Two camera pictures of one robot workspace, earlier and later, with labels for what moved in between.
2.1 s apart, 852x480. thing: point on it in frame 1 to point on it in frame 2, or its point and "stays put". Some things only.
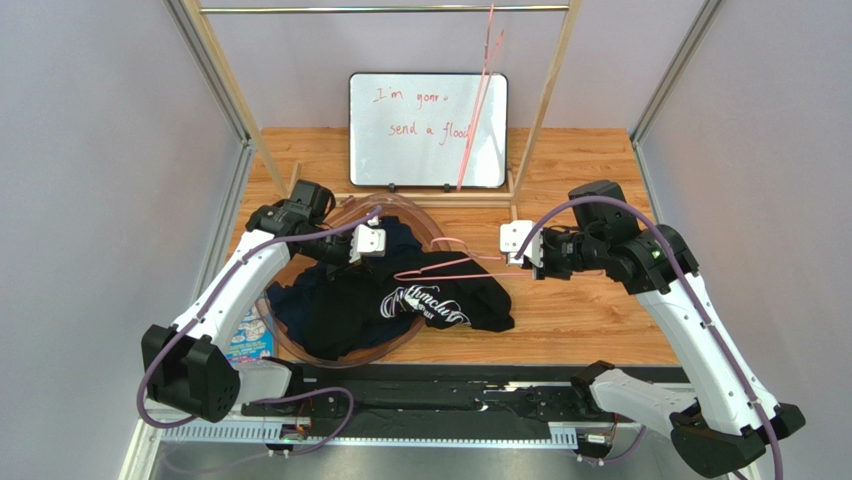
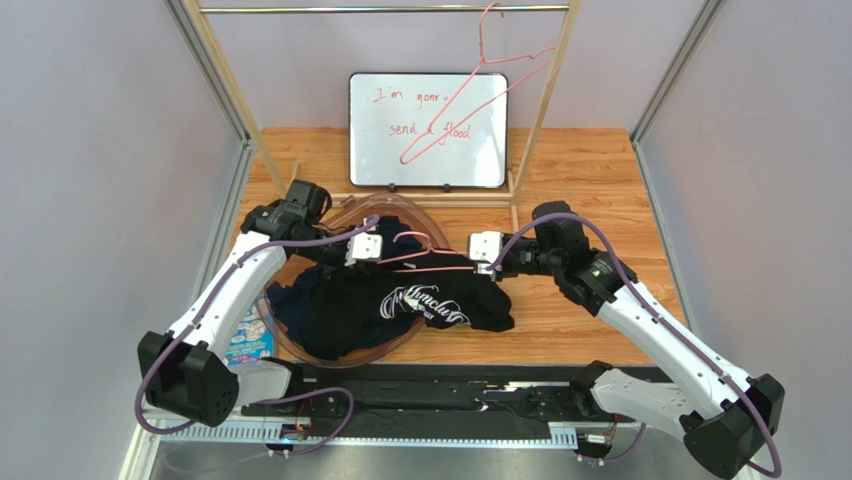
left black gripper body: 337,268 stays put
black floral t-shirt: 359,310 stays put
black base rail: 448,395 stays put
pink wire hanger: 468,254 to 430,249
